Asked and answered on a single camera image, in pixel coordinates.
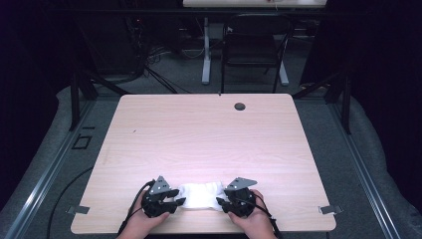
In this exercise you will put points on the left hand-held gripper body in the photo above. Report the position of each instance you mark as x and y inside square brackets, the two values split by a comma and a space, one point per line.
[156, 202]

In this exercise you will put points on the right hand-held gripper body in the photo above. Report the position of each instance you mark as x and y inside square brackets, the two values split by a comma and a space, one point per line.
[240, 199]

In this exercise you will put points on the person's left hand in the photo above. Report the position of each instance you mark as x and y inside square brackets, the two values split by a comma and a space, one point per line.
[142, 222]

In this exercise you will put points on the person's right hand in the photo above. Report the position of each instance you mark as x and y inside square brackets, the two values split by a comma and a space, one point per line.
[253, 222]

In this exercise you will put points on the black folding chair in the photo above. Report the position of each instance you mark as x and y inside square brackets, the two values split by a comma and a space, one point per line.
[255, 49]

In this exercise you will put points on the white desk with white legs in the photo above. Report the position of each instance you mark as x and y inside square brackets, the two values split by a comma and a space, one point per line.
[252, 3]

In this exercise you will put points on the aluminium floor rail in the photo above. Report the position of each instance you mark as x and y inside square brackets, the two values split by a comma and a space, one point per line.
[43, 179]
[365, 176]

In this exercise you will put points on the black metal stand frame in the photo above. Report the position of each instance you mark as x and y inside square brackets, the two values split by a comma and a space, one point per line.
[75, 99]
[345, 99]

